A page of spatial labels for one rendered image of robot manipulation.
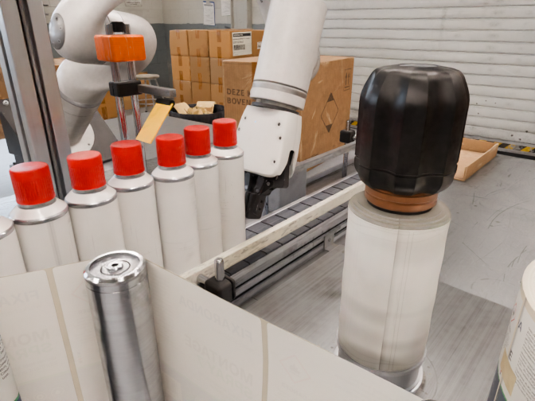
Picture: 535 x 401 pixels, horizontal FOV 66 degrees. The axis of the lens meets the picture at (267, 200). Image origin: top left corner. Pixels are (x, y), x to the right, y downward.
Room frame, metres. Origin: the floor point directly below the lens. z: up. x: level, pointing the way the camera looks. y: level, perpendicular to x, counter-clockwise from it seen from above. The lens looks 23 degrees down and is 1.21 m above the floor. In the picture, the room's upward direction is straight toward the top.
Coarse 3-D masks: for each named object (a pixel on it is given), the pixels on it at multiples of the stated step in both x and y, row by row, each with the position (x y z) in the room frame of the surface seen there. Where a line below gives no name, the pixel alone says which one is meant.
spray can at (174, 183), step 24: (168, 144) 0.46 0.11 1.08; (168, 168) 0.46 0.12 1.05; (168, 192) 0.45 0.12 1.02; (192, 192) 0.47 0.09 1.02; (168, 216) 0.45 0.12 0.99; (192, 216) 0.47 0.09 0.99; (168, 240) 0.45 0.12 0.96; (192, 240) 0.46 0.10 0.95; (168, 264) 0.46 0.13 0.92; (192, 264) 0.46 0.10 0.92
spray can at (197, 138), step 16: (192, 128) 0.52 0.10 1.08; (208, 128) 0.52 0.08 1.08; (192, 144) 0.51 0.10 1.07; (208, 144) 0.52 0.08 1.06; (192, 160) 0.51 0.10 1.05; (208, 160) 0.51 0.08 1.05; (208, 176) 0.50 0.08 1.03; (208, 192) 0.50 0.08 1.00; (208, 208) 0.50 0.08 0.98; (208, 224) 0.50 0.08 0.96; (208, 240) 0.50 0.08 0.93; (208, 256) 0.50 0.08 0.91
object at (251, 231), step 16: (352, 176) 0.91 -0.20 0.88; (320, 192) 0.81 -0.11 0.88; (336, 192) 0.81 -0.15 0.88; (288, 208) 0.73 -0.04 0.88; (304, 208) 0.72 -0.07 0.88; (336, 208) 0.72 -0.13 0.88; (256, 224) 0.66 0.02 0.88; (272, 224) 0.66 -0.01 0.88; (288, 240) 0.60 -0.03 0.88; (256, 256) 0.55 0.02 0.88
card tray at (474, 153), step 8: (464, 144) 1.29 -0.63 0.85; (472, 144) 1.27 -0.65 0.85; (480, 144) 1.26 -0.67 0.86; (488, 144) 1.24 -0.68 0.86; (496, 144) 1.22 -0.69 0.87; (464, 152) 1.26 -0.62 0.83; (472, 152) 1.26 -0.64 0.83; (480, 152) 1.26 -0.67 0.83; (488, 152) 1.15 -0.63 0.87; (496, 152) 1.22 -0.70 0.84; (464, 160) 1.17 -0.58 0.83; (472, 160) 1.17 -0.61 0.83; (480, 160) 1.09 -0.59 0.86; (488, 160) 1.16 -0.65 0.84; (464, 168) 1.10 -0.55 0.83; (472, 168) 1.05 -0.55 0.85; (480, 168) 1.11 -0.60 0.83; (456, 176) 1.03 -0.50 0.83; (464, 176) 1.00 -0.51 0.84
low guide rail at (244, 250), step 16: (352, 192) 0.74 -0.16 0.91; (320, 208) 0.66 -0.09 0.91; (288, 224) 0.59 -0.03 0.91; (304, 224) 0.62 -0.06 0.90; (256, 240) 0.54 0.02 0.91; (272, 240) 0.56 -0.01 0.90; (224, 256) 0.49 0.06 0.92; (240, 256) 0.51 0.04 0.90; (192, 272) 0.45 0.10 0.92; (208, 272) 0.46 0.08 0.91
